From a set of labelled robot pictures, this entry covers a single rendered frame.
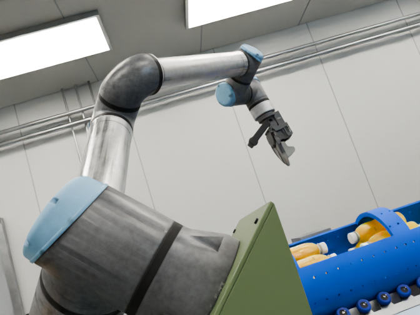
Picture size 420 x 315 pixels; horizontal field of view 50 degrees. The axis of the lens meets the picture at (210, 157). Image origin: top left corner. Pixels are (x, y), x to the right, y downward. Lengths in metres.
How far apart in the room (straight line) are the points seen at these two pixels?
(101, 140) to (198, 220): 3.75
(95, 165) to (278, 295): 0.58
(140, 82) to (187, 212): 3.69
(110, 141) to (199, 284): 0.58
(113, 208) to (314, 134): 4.58
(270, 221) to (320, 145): 4.57
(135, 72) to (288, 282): 0.77
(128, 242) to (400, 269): 1.14
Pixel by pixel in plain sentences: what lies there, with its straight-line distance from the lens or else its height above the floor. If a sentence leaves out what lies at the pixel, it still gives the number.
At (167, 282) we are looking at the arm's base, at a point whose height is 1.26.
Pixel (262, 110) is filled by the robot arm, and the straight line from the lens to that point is 1.73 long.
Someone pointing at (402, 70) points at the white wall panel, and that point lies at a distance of 5.75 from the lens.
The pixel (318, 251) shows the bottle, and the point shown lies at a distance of 1.61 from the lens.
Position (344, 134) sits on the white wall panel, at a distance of 5.24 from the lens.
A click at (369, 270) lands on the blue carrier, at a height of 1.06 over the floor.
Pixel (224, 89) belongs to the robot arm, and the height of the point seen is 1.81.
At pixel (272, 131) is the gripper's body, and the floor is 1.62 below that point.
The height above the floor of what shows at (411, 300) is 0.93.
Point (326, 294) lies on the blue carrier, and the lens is 1.49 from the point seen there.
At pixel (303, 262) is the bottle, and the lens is 1.53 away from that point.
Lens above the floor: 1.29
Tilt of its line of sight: 11 degrees up
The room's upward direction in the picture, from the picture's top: 18 degrees counter-clockwise
